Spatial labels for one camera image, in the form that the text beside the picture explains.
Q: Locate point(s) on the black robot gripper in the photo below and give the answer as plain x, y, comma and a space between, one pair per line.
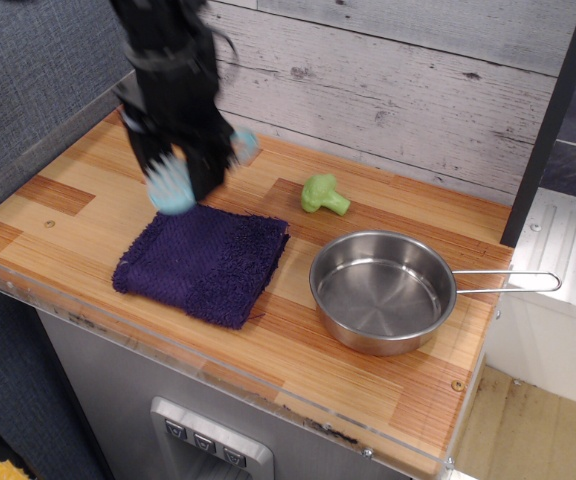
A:
172, 101

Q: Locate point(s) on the light blue scrub brush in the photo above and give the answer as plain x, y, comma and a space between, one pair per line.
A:
168, 180

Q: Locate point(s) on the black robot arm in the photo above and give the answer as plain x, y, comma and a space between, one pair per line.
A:
160, 25

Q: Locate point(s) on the purple folded towel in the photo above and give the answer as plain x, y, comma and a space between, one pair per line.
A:
210, 263

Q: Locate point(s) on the green toy broccoli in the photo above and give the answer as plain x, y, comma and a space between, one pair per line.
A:
319, 191

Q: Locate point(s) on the clear acrylic table edge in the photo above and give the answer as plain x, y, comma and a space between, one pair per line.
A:
116, 365

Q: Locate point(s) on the stainless steel pan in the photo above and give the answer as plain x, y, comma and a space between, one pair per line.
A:
382, 293

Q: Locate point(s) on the silver dispenser control panel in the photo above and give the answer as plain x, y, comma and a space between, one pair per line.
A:
196, 447

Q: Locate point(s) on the yellow object bottom left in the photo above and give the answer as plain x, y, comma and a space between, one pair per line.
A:
10, 472

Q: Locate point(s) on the white toy sink drainboard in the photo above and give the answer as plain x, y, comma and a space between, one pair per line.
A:
548, 242

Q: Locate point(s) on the black right upright post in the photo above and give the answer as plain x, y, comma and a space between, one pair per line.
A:
559, 102

